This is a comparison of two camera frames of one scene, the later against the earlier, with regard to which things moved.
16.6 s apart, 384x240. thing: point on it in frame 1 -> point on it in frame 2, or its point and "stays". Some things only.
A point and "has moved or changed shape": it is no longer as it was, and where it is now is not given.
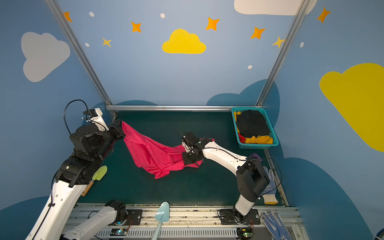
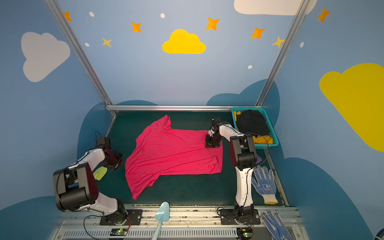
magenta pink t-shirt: x=157 y=159 has moved or changed shape
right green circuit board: x=244 y=233 stays
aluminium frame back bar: x=179 y=107 stays
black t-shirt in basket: x=252 y=123 stays
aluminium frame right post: x=302 y=8 stays
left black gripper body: x=117 y=130 -> x=114 y=157
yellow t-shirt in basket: x=264 y=139 stays
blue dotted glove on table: x=269 y=196 stays
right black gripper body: x=189 y=154 -> x=212 y=141
